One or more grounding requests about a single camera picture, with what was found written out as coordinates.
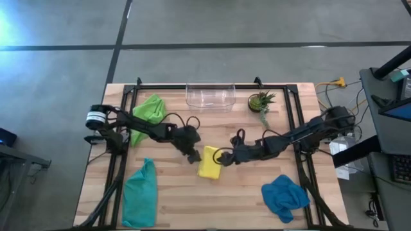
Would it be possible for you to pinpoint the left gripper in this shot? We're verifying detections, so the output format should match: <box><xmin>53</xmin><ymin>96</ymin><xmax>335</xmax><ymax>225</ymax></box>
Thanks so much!
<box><xmin>173</xmin><ymin>126</ymin><xmax>203</xmax><ymax>164</ymax></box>

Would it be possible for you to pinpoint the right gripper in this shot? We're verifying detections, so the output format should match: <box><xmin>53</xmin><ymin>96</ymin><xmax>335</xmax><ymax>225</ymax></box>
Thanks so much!
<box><xmin>220</xmin><ymin>141</ymin><xmax>268</xmax><ymax>167</ymax></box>

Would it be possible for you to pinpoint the yellow microfiber towel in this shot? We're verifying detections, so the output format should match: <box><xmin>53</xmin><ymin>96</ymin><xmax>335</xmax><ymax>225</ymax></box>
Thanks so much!
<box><xmin>197</xmin><ymin>145</ymin><xmax>224</xmax><ymax>180</ymax></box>

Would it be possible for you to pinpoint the green microfiber towel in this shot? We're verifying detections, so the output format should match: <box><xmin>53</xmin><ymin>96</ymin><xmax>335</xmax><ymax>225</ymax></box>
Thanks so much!
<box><xmin>130</xmin><ymin>93</ymin><xmax>168</xmax><ymax>148</ymax></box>

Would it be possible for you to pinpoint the teal microfiber towel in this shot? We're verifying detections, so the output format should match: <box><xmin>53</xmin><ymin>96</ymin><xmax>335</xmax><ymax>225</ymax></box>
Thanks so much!
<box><xmin>121</xmin><ymin>157</ymin><xmax>159</xmax><ymax>229</ymax></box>

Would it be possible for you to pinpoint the blue microfiber towel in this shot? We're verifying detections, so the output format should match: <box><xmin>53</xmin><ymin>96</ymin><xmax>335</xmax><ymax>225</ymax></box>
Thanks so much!
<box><xmin>261</xmin><ymin>174</ymin><xmax>311</xmax><ymax>225</ymax></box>

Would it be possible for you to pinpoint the clear plastic bin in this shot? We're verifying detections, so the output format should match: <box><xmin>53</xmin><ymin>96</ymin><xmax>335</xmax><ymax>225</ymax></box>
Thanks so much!
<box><xmin>185</xmin><ymin>82</ymin><xmax>237</xmax><ymax>114</ymax></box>

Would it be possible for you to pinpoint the potted succulent plant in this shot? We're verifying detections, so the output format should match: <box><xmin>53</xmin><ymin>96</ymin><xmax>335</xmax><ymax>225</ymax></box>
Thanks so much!
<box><xmin>247</xmin><ymin>90</ymin><xmax>277</xmax><ymax>131</ymax></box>

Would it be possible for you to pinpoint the white paper box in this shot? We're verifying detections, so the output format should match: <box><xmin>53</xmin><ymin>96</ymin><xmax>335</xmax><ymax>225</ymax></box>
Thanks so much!
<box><xmin>329</xmin><ymin>136</ymin><xmax>365</xmax><ymax>180</ymax></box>

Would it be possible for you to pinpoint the black desk beam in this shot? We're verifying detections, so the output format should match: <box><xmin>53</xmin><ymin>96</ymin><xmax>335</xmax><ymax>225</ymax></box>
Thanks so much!
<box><xmin>332</xmin><ymin>134</ymin><xmax>382</xmax><ymax>168</ymax></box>

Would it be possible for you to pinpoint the black power adapter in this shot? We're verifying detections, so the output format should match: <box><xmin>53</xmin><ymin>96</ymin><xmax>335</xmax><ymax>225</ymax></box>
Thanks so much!
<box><xmin>365</xmin><ymin>192</ymin><xmax>385</xmax><ymax>228</ymax></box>

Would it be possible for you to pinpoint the grey desk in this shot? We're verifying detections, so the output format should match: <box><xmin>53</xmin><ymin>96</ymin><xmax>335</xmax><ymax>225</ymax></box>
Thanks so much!
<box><xmin>358</xmin><ymin>67</ymin><xmax>411</xmax><ymax>155</ymax></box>
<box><xmin>367</xmin><ymin>150</ymin><xmax>411</xmax><ymax>231</ymax></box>

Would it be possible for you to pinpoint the backlit black keyboard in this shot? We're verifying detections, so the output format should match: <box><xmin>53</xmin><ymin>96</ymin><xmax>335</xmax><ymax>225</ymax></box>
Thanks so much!
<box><xmin>389</xmin><ymin>153</ymin><xmax>411</xmax><ymax>186</ymax></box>

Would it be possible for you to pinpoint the black side cart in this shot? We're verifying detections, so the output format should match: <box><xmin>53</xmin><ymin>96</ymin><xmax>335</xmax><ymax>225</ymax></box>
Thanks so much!
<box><xmin>0</xmin><ymin>144</ymin><xmax>52</xmax><ymax>231</ymax></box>

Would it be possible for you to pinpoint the laptop with blue screen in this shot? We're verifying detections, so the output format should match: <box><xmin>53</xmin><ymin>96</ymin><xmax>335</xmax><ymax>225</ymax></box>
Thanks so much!
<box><xmin>378</xmin><ymin>97</ymin><xmax>411</xmax><ymax>123</ymax></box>

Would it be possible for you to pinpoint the black device with blue light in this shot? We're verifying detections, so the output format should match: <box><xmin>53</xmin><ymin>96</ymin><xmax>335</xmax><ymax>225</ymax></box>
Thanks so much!
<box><xmin>0</xmin><ymin>127</ymin><xmax>17</xmax><ymax>148</ymax></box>

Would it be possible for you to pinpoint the small teal box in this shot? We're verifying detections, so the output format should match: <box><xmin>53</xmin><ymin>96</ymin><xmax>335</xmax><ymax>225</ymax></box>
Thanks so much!
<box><xmin>390</xmin><ymin>69</ymin><xmax>410</xmax><ymax>83</ymax></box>

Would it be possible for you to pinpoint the black pole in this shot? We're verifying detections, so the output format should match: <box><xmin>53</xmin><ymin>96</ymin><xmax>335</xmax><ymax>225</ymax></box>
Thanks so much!
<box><xmin>372</xmin><ymin>44</ymin><xmax>411</xmax><ymax>80</ymax></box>

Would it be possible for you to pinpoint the grey desktop device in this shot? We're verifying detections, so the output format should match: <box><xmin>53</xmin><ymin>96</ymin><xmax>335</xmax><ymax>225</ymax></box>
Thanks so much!
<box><xmin>400</xmin><ymin>74</ymin><xmax>411</xmax><ymax>101</ymax></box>

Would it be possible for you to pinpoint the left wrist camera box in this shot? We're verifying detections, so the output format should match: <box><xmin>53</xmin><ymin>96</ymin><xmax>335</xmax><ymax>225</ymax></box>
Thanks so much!
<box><xmin>181</xmin><ymin>125</ymin><xmax>202</xmax><ymax>142</ymax></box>

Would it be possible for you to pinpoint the black aluminium table frame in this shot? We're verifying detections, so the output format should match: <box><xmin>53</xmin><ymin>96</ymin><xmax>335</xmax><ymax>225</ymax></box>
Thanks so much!
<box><xmin>78</xmin><ymin>76</ymin><xmax>349</xmax><ymax>230</ymax></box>

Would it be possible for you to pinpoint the black side bracket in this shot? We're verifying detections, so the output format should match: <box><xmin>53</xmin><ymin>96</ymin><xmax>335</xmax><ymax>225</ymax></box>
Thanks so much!
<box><xmin>83</xmin><ymin>134</ymin><xmax>105</xmax><ymax>145</ymax></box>

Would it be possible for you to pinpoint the yellow extension cord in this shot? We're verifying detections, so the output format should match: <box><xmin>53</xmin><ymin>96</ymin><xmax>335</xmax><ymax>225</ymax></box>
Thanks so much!
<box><xmin>313</xmin><ymin>76</ymin><xmax>348</xmax><ymax>90</ymax></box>

